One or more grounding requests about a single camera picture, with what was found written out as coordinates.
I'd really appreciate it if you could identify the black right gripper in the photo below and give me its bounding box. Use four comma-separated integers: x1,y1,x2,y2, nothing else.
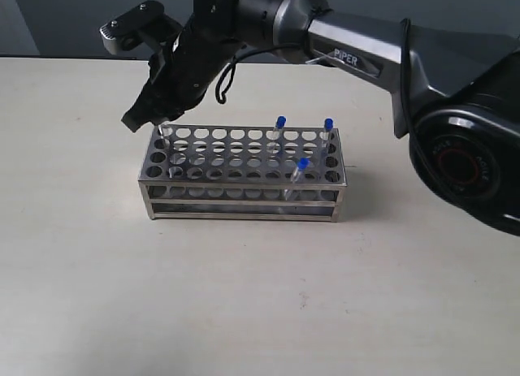
121,18,228,132

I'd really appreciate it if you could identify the blue capped tube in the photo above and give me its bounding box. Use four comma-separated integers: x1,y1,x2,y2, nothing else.
267,115,286,153
284,158,310,201
158,124,174,179
320,118,334,162

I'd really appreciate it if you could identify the black silver Piper robot arm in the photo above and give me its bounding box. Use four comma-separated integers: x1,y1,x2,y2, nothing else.
122,0,519,235

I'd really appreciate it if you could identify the stainless steel test tube rack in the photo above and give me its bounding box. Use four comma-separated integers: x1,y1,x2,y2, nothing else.
138,123,348,222

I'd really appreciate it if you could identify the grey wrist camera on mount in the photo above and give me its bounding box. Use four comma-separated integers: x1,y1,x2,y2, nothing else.
99,0,183,55

